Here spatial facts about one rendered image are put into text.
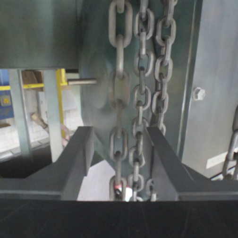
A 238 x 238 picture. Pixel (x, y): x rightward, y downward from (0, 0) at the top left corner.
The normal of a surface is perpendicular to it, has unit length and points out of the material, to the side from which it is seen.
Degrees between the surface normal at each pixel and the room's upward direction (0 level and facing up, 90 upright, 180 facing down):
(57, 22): 90
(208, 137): 90
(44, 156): 90
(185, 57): 90
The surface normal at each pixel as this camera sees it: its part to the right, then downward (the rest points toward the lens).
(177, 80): -0.87, 0.13
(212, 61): 0.49, 0.26
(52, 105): 0.76, 0.21
